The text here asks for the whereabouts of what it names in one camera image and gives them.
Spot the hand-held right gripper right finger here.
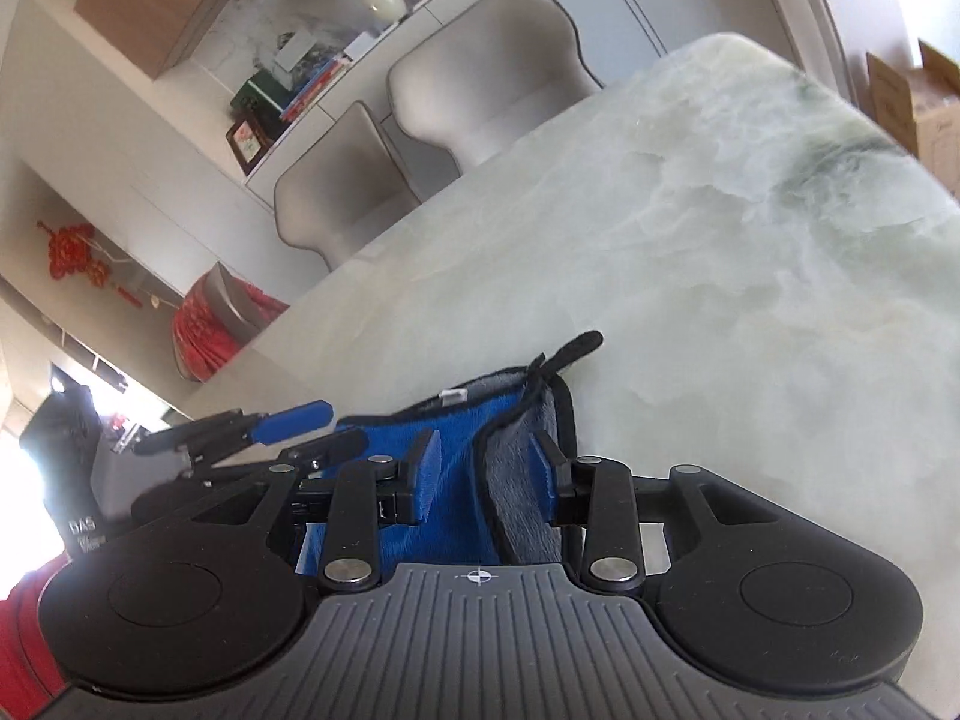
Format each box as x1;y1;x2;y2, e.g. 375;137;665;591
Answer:
528;438;776;590

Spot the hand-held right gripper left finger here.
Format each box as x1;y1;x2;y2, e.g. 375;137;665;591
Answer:
192;427;440;592

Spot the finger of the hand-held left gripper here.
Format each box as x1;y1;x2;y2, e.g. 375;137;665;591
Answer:
133;400;335;460
187;431;368;493

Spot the blue grey towel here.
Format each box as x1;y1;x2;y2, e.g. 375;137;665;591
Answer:
298;330;605;566

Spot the red patterned bag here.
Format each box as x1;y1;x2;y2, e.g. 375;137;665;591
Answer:
171;262;290;383

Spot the small grey upholstered chair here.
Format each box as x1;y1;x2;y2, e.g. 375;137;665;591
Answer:
273;100;422;271

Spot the green box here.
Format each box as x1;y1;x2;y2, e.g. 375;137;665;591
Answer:
229;69;295;121

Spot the stack of books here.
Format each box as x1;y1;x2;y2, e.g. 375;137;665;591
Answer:
279;52;353;124

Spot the large grey upholstered chair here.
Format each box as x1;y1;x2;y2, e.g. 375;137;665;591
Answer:
386;0;605;170

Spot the wooden cabinet panel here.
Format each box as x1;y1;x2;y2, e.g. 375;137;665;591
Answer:
73;0;272;80

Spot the cardboard box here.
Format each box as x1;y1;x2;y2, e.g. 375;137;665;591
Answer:
865;39;960;200

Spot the red knot wall decoration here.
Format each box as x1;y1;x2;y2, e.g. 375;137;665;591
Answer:
36;217;145;308

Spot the dark picture frame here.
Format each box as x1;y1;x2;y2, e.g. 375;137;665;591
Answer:
225;118;269;172

